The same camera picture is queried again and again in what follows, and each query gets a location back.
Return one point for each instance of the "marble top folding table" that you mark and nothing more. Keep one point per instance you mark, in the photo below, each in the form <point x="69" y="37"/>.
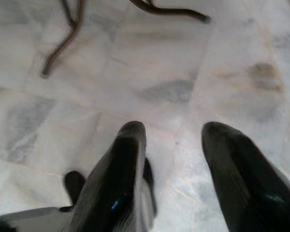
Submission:
<point x="73" y="26"/>

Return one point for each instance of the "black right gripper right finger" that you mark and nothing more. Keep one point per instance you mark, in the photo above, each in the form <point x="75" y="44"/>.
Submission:
<point x="244" y="183"/>

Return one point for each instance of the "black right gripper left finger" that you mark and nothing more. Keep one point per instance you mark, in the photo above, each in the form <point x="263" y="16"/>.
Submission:
<point x="118" y="174"/>

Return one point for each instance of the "grey robot leg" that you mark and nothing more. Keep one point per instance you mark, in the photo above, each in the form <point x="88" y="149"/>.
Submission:
<point x="26" y="220"/>
<point x="147" y="207"/>

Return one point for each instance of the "black robot foot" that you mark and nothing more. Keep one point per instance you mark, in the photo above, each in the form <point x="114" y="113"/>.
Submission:
<point x="149" y="174"/>
<point x="73" y="188"/>

